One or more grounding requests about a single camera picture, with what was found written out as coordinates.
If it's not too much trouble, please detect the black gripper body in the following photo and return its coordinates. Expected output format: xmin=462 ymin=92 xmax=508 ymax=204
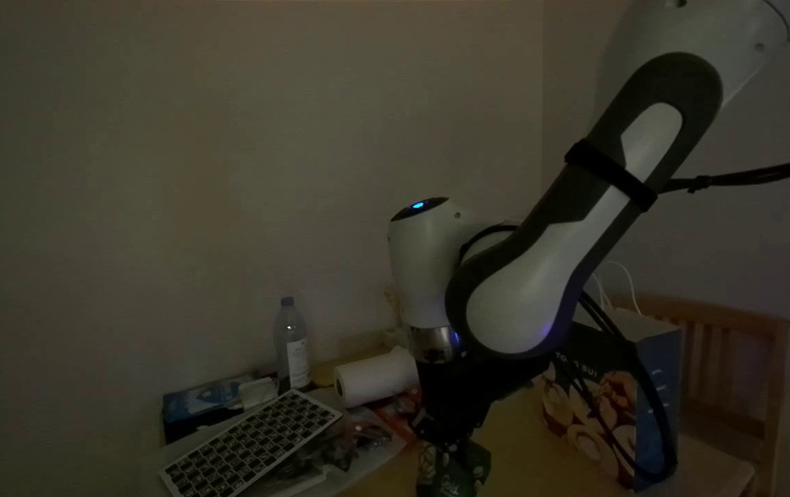
xmin=414 ymin=355 xmax=545 ymax=445

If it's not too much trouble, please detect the green packet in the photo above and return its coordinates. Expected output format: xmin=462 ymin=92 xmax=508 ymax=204
xmin=417 ymin=441 xmax=491 ymax=497

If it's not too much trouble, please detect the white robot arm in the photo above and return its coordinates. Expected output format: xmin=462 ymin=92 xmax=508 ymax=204
xmin=388 ymin=0 xmax=790 ymax=445

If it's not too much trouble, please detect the blue paper bag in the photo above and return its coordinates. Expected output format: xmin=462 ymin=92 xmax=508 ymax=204
xmin=533 ymin=257 xmax=688 ymax=492

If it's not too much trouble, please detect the white paper towel roll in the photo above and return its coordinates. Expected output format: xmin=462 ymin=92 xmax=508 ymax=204
xmin=334 ymin=344 xmax=417 ymax=405

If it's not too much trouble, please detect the colourful magazine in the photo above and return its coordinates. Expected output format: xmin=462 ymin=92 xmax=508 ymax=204
xmin=244 ymin=408 xmax=417 ymax=497

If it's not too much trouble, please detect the clear water bottle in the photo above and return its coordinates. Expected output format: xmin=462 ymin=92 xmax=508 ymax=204
xmin=276 ymin=295 xmax=309 ymax=390

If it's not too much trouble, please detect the black white patterned board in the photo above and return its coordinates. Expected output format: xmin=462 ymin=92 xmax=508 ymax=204
xmin=160 ymin=391 xmax=341 ymax=497

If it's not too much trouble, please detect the blue tissue pack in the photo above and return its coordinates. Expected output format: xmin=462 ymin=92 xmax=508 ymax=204
xmin=163 ymin=376 xmax=280 ymax=441

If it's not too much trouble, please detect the wooden chair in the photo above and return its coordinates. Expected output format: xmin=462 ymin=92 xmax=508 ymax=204
xmin=613 ymin=293 xmax=790 ymax=497

